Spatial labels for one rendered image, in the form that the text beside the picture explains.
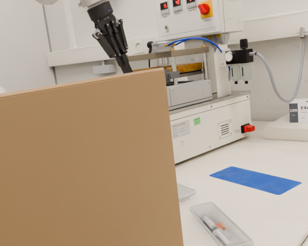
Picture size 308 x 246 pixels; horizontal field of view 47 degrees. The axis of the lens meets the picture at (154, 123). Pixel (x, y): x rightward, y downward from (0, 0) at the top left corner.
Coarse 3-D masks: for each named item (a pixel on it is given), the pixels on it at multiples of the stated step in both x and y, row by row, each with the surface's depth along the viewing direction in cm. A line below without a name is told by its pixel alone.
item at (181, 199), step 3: (177, 183) 91; (195, 189) 85; (192, 192) 84; (195, 192) 84; (186, 195) 83; (189, 195) 83; (192, 195) 84; (180, 198) 82; (183, 198) 82; (186, 198) 85; (189, 198) 85; (180, 201) 84; (183, 201) 84
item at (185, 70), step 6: (162, 60) 125; (168, 60) 126; (156, 66) 135; (162, 66) 126; (168, 66) 120; (180, 66) 118; (186, 66) 120; (192, 66) 121; (198, 66) 124; (180, 72) 118; (186, 72) 121; (192, 72) 122; (198, 72) 124
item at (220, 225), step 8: (192, 208) 75; (200, 208) 75; (208, 208) 74; (216, 208) 74; (200, 216) 71; (208, 216) 71; (216, 216) 70; (224, 216) 70; (208, 224) 68; (216, 224) 67; (224, 224) 67; (232, 224) 67; (216, 232) 64; (224, 232) 64; (232, 232) 64; (240, 232) 63; (224, 240) 61; (232, 240) 61; (240, 240) 61; (248, 240) 60
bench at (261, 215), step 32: (256, 128) 149; (192, 160) 116; (224, 160) 112; (256, 160) 108; (288, 160) 105; (224, 192) 87; (256, 192) 85; (288, 192) 83; (192, 224) 73; (256, 224) 70; (288, 224) 69
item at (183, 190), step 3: (177, 186) 89; (180, 186) 88; (183, 186) 88; (186, 186) 88; (177, 189) 87; (180, 189) 86; (183, 189) 86; (186, 189) 86; (189, 189) 86; (192, 189) 86; (180, 192) 85; (183, 192) 84; (186, 192) 84; (189, 192) 84; (180, 195) 83; (183, 195) 83
